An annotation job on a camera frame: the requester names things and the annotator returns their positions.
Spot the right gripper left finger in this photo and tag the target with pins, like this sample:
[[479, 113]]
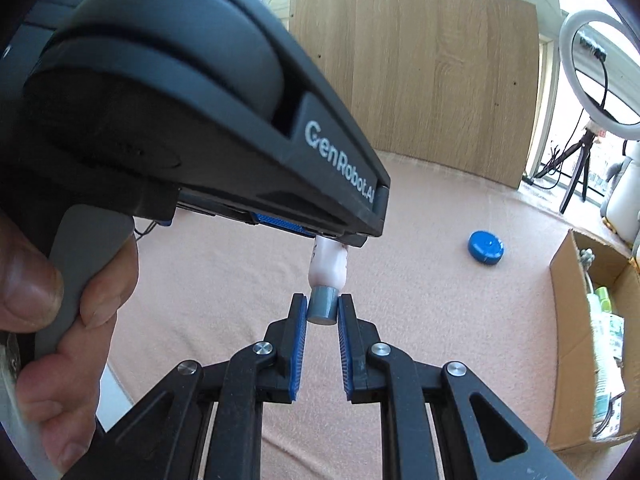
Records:
[[205, 421]]

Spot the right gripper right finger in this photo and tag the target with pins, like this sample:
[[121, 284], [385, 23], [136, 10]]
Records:
[[436, 422]]

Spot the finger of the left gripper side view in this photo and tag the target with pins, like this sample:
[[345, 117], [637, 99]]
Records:
[[282, 225]]

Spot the small pink bottle grey cap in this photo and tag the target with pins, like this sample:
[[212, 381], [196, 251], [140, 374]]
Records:
[[327, 277]]

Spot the green hand cream tube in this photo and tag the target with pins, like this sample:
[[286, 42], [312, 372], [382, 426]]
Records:
[[606, 303]]

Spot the white lotion tube blue cap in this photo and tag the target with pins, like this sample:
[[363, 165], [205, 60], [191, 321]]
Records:
[[610, 388]]

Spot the blue tissue packet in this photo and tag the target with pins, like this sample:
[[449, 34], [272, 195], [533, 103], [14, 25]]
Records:
[[614, 326]]

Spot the person's left hand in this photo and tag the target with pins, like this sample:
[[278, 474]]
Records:
[[60, 392]]

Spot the cardboard box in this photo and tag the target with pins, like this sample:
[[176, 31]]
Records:
[[576, 383]]

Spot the blue round tape measure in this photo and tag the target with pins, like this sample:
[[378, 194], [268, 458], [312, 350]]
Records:
[[485, 247]]

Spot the large penguin plush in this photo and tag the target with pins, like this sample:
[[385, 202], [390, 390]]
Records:
[[620, 207]]

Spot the white ring light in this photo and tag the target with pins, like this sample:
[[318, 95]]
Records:
[[568, 31]]

